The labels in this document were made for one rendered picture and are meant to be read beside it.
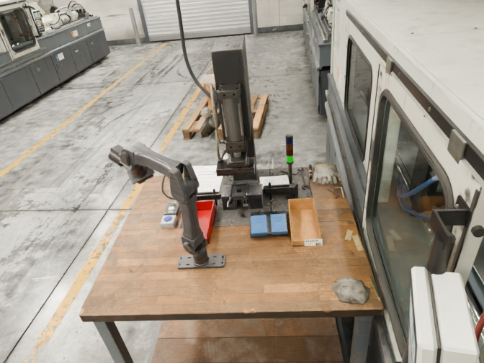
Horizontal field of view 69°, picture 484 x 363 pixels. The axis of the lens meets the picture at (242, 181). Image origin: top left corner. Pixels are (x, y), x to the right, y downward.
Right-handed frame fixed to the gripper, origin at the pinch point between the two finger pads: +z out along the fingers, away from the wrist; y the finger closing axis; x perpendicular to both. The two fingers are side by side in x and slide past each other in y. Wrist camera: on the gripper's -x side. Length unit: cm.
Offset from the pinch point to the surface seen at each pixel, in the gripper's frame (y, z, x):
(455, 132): -70, -78, 59
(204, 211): -12.7, 28.2, 18.3
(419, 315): -43, -82, 82
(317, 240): -50, 8, 60
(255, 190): -40, 24, 23
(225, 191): -27.1, 25.3, 15.7
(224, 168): -31.6, 10.7, 10.2
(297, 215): -51, 23, 45
